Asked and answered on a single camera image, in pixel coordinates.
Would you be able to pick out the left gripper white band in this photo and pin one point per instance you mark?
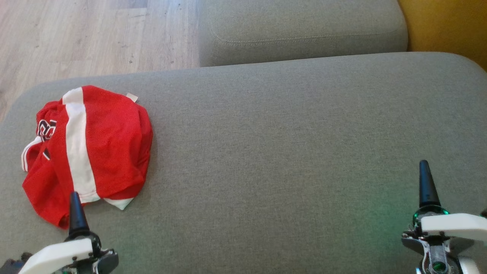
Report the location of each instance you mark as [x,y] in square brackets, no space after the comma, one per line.
[57,257]

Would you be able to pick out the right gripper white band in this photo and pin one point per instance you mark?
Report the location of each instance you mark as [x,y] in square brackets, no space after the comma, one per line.
[452,226]

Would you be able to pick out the red basketball shorts white stripe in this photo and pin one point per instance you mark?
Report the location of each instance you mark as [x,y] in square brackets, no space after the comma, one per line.
[114,144]

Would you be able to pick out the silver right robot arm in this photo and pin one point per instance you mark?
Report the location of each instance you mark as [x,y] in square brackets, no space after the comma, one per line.
[470,266]

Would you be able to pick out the large grey sofa seat cushion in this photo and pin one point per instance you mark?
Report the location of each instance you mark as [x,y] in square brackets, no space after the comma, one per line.
[285,160]

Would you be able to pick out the yellow upholstered furniture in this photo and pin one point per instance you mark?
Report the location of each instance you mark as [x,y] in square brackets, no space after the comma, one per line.
[449,26]

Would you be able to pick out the small grey sofa cushion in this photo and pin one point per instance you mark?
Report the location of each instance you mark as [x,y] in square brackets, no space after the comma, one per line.
[304,26]

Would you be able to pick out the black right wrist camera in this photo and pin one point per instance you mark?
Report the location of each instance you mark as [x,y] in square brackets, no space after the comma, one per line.
[484,213]

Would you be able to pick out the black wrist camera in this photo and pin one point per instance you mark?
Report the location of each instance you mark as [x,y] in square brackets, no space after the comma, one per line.
[484,213]
[13,264]

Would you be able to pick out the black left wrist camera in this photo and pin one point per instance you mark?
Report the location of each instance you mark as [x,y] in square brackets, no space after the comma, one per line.
[13,264]

